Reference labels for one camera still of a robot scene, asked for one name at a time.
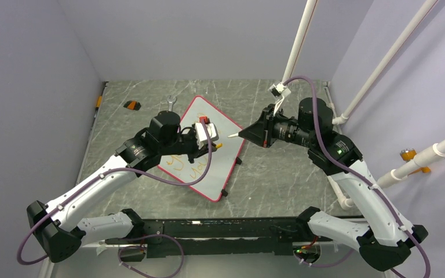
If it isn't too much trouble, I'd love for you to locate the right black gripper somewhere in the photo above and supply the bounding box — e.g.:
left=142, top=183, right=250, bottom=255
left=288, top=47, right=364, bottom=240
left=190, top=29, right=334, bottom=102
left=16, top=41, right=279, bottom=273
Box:
left=239, top=104, right=316, bottom=148

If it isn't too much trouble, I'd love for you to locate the whiteboard with red frame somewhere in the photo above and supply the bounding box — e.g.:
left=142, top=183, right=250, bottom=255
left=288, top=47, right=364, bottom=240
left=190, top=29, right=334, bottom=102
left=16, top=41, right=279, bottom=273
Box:
left=158, top=96, right=244, bottom=202

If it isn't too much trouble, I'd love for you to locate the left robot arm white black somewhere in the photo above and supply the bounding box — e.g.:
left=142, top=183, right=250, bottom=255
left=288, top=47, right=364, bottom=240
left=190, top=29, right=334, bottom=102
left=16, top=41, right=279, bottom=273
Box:
left=27, top=111, right=219, bottom=263

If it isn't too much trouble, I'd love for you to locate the silver wrench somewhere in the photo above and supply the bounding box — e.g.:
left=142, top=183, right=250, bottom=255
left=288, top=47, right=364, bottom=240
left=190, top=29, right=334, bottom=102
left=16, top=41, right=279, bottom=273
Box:
left=166, top=96, right=177, bottom=111

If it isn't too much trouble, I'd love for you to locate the black orange brush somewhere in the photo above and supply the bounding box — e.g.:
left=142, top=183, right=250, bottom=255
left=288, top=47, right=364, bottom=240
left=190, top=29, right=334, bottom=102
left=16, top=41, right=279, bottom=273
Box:
left=123, top=100, right=142, bottom=111

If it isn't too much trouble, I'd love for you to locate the orange black screwdriver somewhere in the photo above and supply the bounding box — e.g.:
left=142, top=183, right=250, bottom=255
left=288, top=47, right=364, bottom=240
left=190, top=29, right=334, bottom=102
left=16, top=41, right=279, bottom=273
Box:
left=94, top=81, right=108, bottom=119

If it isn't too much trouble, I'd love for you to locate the white PVC pipe right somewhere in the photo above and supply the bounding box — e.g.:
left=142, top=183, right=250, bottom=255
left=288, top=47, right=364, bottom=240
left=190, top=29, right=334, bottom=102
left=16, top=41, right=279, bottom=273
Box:
left=377, top=139, right=445, bottom=188

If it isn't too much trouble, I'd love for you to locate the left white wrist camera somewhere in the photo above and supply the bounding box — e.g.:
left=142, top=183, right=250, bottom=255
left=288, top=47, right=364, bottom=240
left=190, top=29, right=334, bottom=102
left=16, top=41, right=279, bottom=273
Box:
left=194, top=116, right=220, bottom=147

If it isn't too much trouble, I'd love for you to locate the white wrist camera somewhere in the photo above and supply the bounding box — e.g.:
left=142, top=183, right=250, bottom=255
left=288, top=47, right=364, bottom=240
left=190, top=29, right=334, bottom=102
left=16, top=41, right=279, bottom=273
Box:
left=268, top=82, right=291, bottom=116
left=194, top=116, right=220, bottom=147

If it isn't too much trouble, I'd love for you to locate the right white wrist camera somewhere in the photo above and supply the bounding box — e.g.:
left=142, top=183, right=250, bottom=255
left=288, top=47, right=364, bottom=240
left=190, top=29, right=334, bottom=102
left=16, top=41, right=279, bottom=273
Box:
left=268, top=82, right=291, bottom=116

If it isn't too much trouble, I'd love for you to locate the white PVC pipe frame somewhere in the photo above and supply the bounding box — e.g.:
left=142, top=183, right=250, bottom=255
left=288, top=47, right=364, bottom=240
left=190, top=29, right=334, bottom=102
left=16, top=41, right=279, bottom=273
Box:
left=282, top=0, right=438, bottom=210

